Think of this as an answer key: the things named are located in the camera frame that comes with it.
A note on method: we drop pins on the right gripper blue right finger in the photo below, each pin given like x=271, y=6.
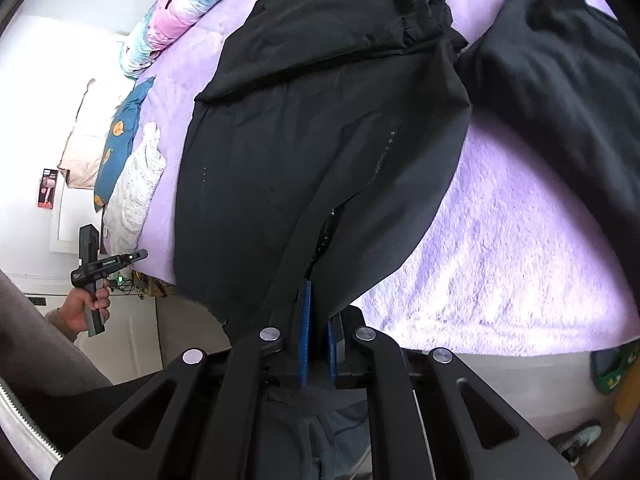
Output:
x=332, y=351

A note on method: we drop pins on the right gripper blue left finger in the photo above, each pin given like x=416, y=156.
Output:
x=303, y=334

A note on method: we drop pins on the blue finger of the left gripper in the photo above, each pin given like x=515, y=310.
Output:
x=135, y=256

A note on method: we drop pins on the black large garment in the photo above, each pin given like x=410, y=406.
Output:
x=320, y=151

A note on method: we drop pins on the grey sleeve forearm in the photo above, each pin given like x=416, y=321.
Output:
x=46, y=371

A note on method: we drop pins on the person's left hand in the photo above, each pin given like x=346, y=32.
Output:
x=70, y=319

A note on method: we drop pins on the grey fluffy blanket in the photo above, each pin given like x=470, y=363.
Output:
x=131, y=199

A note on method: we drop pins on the peach pillow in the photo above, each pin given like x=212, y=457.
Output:
x=81, y=155

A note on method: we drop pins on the blue pillow with orange faces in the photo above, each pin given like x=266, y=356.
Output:
x=119, y=142

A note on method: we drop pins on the pink blue cartoon quilt roll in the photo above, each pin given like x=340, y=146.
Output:
x=162, y=25

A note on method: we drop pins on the grey white sneaker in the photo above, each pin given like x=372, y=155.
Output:
x=572, y=444

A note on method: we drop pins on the red black wall package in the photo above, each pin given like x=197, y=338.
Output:
x=47, y=187

